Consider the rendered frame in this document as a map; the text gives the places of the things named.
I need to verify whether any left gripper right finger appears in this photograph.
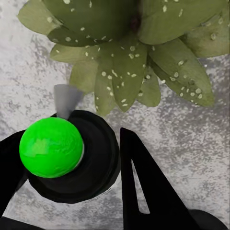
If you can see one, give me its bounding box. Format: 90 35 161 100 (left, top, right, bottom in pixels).
119 127 201 230

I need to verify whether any insectifuge atomizer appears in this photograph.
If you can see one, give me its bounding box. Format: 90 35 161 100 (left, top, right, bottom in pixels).
19 84 121 204

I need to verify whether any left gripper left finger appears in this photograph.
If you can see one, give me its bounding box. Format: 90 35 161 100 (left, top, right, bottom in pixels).
0 131 24 218

